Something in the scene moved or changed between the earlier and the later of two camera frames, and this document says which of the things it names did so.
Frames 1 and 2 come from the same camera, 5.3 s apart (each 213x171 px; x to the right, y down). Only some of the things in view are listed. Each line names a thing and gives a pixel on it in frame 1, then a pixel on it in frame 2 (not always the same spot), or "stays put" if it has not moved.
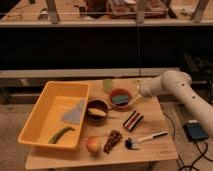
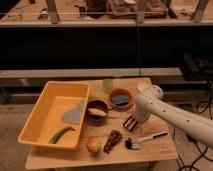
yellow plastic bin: [57, 117] stays put
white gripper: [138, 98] → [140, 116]
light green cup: [107, 85] stays put
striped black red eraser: [133, 120] stays put
